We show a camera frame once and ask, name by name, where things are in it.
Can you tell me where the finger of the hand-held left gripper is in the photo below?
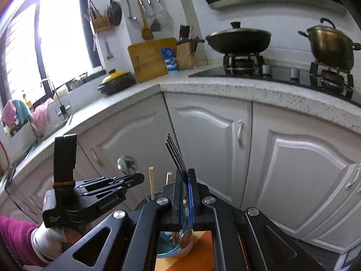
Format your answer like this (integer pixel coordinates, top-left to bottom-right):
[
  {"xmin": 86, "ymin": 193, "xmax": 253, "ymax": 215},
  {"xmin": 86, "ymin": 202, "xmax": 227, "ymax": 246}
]
[
  {"xmin": 82, "ymin": 173, "xmax": 145, "ymax": 201},
  {"xmin": 75, "ymin": 175, "xmax": 129, "ymax": 190}
]

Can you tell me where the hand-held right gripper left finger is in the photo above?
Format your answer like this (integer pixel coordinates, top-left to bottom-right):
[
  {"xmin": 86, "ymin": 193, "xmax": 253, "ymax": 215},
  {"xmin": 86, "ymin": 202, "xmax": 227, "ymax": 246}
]
[{"xmin": 42, "ymin": 169, "xmax": 184, "ymax": 271}]

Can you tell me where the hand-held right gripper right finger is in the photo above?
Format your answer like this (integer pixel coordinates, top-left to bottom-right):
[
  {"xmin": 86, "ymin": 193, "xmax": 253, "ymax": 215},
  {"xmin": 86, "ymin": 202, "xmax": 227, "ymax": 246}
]
[{"xmin": 186, "ymin": 168, "xmax": 325, "ymax": 271}]

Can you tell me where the wooden spatula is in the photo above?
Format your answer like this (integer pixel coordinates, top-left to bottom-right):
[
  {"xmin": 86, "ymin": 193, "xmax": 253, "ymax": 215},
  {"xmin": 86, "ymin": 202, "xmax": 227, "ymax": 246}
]
[
  {"xmin": 137, "ymin": 0, "xmax": 154, "ymax": 40},
  {"xmin": 148, "ymin": 166, "xmax": 155, "ymax": 201}
]

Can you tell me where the metal spoon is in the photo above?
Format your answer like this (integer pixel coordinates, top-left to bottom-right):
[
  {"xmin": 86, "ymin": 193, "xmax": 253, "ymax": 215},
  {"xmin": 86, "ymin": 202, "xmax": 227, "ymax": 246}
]
[
  {"xmin": 117, "ymin": 155, "xmax": 138, "ymax": 176},
  {"xmin": 180, "ymin": 229, "xmax": 194, "ymax": 251}
]

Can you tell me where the teal glass cup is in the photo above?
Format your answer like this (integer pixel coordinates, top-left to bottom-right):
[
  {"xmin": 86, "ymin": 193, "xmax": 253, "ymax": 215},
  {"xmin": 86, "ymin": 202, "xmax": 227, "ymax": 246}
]
[{"xmin": 156, "ymin": 230, "xmax": 195, "ymax": 259}]

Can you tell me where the person's left forearm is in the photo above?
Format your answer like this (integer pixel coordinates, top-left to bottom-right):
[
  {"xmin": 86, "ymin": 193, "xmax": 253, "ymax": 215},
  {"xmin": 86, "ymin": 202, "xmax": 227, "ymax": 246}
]
[{"xmin": 0, "ymin": 216, "xmax": 47, "ymax": 267}]

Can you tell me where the person's left hand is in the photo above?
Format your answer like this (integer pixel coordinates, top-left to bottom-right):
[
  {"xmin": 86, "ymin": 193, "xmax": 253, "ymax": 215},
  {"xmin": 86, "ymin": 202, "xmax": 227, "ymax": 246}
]
[{"xmin": 31, "ymin": 224, "xmax": 93, "ymax": 263}]

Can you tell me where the white cabinet door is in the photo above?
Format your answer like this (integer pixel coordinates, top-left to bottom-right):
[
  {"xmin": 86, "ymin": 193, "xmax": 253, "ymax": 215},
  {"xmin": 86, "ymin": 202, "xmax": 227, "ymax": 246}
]
[
  {"xmin": 243, "ymin": 103, "xmax": 361, "ymax": 253},
  {"xmin": 165, "ymin": 93, "xmax": 253, "ymax": 209},
  {"xmin": 76, "ymin": 93, "xmax": 198, "ymax": 204},
  {"xmin": 6, "ymin": 140, "xmax": 85, "ymax": 223}
]

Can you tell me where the pink cloth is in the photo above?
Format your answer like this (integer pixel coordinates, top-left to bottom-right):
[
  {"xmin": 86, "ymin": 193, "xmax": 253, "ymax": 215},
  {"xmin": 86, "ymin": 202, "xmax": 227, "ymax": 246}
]
[
  {"xmin": 1, "ymin": 99, "xmax": 17, "ymax": 126},
  {"xmin": 32, "ymin": 98, "xmax": 54, "ymax": 130}
]

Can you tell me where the steel kitchen faucet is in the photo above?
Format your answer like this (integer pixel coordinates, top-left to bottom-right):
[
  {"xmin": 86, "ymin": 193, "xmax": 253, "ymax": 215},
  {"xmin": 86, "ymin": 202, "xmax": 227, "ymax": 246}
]
[{"xmin": 41, "ymin": 77, "xmax": 71, "ymax": 119}]

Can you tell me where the orange yellow felt mat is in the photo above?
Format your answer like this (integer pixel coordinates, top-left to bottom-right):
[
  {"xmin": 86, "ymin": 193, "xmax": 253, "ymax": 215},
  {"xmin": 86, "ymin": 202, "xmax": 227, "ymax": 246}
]
[{"xmin": 154, "ymin": 230, "xmax": 216, "ymax": 271}]

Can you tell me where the teal cloth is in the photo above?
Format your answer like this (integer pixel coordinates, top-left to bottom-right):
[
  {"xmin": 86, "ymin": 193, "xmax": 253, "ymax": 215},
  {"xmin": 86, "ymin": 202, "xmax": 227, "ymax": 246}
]
[{"xmin": 11, "ymin": 99, "xmax": 34, "ymax": 125}]

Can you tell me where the black pot yellow lid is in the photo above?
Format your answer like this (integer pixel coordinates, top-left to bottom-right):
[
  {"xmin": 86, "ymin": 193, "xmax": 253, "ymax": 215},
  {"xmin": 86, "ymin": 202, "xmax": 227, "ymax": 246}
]
[{"xmin": 98, "ymin": 69, "xmax": 137, "ymax": 96}]

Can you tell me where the wooden cutting board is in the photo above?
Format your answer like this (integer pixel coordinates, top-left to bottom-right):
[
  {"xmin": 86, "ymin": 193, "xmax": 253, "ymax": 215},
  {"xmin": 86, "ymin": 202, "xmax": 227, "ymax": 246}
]
[{"xmin": 127, "ymin": 37, "xmax": 178, "ymax": 84}]

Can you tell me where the blue white packet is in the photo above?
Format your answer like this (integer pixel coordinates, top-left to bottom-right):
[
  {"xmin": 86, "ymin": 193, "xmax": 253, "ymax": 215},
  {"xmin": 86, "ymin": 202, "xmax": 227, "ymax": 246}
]
[{"xmin": 161, "ymin": 47, "xmax": 179, "ymax": 72}]

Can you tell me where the speckled stone countertop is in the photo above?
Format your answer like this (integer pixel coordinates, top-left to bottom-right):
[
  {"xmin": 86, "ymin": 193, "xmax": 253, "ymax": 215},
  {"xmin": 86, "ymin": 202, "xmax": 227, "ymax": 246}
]
[{"xmin": 0, "ymin": 62, "xmax": 361, "ymax": 187}]

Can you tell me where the kitchen window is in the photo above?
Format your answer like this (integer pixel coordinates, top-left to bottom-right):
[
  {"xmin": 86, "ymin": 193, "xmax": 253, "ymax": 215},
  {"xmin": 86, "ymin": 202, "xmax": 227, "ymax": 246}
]
[{"xmin": 0, "ymin": 0, "xmax": 102, "ymax": 108}]

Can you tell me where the wooden knife block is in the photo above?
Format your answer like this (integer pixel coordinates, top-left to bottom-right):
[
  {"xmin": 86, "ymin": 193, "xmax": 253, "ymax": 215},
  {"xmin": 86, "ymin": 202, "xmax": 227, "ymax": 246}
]
[{"xmin": 175, "ymin": 25, "xmax": 199, "ymax": 71}]

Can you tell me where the bamboo utensil holder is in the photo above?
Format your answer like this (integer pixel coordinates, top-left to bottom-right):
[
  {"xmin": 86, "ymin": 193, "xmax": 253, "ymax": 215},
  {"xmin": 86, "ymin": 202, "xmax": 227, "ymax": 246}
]
[{"xmin": 86, "ymin": 0, "xmax": 111, "ymax": 33}]

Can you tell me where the hanging wooden spatula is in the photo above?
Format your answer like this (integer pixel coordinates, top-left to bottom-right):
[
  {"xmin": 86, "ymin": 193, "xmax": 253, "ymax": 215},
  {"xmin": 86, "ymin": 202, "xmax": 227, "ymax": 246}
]
[{"xmin": 137, "ymin": 0, "xmax": 154, "ymax": 40}]

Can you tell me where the black gas stove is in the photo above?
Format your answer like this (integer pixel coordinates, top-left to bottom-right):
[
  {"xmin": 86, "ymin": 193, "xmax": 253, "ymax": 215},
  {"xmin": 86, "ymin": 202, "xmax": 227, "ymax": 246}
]
[{"xmin": 188, "ymin": 54, "xmax": 361, "ymax": 100}]

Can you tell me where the hanging metal turner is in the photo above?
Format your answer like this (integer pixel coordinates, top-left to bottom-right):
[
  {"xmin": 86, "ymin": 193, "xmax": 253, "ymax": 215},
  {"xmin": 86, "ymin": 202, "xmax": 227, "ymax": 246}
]
[{"xmin": 145, "ymin": 0, "xmax": 162, "ymax": 33}]

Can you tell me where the small black frying pan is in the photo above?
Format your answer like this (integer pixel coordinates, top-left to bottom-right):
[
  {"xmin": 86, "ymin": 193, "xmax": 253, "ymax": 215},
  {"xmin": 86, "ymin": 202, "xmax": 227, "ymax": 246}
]
[{"xmin": 106, "ymin": 0, "xmax": 123, "ymax": 27}]

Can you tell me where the hanging metal ladle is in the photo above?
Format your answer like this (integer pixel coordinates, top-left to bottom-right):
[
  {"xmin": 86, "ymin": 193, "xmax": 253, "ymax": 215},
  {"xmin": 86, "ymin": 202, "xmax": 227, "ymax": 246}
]
[{"xmin": 125, "ymin": 0, "xmax": 138, "ymax": 21}]

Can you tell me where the black wok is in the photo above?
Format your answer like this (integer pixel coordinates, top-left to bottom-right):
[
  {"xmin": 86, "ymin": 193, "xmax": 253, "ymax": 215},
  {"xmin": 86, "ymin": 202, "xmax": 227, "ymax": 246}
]
[{"xmin": 176, "ymin": 21, "xmax": 272, "ymax": 55}]

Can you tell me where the bronze cooking pot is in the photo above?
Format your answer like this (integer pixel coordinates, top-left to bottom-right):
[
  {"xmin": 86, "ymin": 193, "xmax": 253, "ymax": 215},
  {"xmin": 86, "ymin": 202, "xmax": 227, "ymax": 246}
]
[{"xmin": 298, "ymin": 17, "xmax": 361, "ymax": 71}]

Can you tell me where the silver cabinet handle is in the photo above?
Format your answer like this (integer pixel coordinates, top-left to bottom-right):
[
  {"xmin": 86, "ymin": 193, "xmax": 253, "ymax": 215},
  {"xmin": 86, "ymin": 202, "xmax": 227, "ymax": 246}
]
[
  {"xmin": 237, "ymin": 120, "xmax": 244, "ymax": 149},
  {"xmin": 90, "ymin": 148, "xmax": 104, "ymax": 168},
  {"xmin": 345, "ymin": 164, "xmax": 361, "ymax": 195}
]

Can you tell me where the hanging wire strainer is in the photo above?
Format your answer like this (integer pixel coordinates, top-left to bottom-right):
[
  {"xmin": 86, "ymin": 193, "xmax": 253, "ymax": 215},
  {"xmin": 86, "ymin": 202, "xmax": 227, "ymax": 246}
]
[{"xmin": 154, "ymin": 0, "xmax": 173, "ymax": 26}]

